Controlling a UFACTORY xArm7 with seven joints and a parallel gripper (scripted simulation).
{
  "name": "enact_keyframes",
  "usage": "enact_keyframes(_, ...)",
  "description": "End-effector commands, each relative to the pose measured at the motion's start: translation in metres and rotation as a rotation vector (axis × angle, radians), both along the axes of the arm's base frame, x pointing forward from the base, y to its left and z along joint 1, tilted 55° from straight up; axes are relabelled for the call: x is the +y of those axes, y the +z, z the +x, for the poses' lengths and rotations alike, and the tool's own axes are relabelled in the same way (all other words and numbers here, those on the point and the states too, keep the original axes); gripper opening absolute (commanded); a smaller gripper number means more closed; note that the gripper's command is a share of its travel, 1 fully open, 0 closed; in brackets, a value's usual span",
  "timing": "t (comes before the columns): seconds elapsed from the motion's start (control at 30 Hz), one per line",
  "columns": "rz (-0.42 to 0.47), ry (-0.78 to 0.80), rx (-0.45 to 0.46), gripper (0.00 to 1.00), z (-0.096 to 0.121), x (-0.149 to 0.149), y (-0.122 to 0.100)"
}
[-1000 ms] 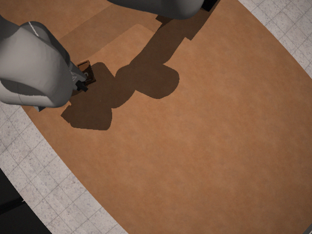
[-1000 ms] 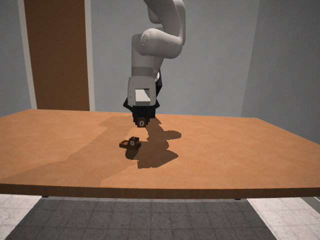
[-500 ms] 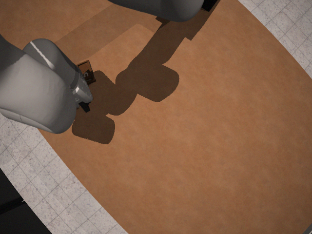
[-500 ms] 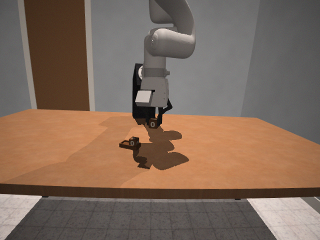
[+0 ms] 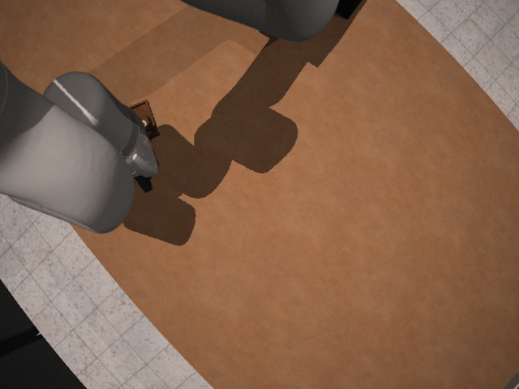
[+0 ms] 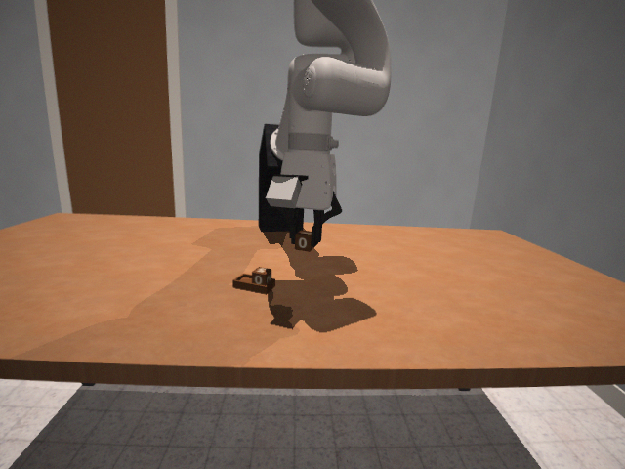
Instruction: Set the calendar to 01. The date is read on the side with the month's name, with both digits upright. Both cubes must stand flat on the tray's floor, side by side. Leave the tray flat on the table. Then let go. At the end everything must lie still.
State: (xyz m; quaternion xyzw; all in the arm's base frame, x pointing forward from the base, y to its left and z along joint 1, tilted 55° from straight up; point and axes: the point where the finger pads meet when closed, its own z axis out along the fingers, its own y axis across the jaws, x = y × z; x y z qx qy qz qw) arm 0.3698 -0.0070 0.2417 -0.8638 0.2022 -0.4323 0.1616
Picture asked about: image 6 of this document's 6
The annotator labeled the brown number cube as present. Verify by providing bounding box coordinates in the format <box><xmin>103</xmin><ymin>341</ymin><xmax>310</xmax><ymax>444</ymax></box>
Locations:
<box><xmin>295</xmin><ymin>231</ymin><xmax>314</xmax><ymax>252</ymax></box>
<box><xmin>252</xmin><ymin>267</ymin><xmax>271</xmax><ymax>285</ymax></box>

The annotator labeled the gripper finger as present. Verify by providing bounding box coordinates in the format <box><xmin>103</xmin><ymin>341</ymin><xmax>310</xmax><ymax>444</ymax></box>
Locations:
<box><xmin>274</xmin><ymin>207</ymin><xmax>301</xmax><ymax>244</ymax></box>
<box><xmin>311</xmin><ymin>192</ymin><xmax>342</xmax><ymax>247</ymax></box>

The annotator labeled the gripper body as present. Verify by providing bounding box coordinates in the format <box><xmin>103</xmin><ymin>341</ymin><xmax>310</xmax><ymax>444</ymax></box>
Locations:
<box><xmin>280</xmin><ymin>149</ymin><xmax>337</xmax><ymax>210</ymax></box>

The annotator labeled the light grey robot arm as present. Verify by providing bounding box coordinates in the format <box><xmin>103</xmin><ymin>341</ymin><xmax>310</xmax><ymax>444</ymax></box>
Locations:
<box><xmin>266</xmin><ymin>0</ymin><xmax>391</xmax><ymax>208</ymax></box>

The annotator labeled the brown wooden tray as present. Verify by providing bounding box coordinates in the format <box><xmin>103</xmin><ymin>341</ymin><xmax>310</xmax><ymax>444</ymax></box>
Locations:
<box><xmin>232</xmin><ymin>273</ymin><xmax>275</xmax><ymax>294</ymax></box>

